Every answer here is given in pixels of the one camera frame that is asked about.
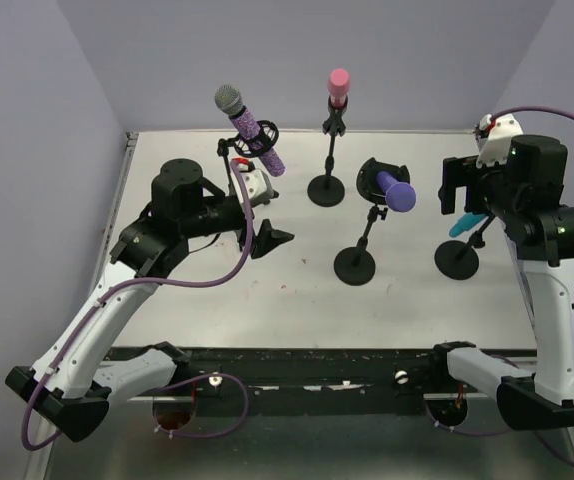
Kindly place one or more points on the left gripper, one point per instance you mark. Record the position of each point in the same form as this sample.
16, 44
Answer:
268, 239

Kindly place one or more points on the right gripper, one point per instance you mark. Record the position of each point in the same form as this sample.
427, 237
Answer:
460, 171

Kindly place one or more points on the plain purple microphone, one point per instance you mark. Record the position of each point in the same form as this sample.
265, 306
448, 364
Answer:
399, 196

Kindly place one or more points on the black shock-mount desk stand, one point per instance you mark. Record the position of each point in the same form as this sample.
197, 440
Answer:
355, 266

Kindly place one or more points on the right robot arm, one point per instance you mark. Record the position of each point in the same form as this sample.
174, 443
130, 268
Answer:
522, 190

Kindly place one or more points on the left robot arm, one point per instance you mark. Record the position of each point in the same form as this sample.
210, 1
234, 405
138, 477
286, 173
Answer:
67, 385

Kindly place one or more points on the teal microphone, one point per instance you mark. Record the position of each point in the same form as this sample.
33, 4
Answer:
466, 223

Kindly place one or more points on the black round-base clip stand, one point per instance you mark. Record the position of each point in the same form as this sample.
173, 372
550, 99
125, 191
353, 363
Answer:
326, 190

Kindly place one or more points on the black right round-base stand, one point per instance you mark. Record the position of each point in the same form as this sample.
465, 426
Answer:
457, 258

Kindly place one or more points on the purple glitter microphone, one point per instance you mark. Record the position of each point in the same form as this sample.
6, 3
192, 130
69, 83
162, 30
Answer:
228, 99

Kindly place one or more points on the pink microphone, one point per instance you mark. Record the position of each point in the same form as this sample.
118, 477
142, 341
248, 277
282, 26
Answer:
338, 84

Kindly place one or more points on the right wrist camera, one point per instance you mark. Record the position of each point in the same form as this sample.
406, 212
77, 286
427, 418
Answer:
493, 138

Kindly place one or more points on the black tripod shock-mount stand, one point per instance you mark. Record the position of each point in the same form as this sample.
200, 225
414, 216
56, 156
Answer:
237, 144

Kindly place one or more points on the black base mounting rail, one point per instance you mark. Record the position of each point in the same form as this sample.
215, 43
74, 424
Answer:
308, 382

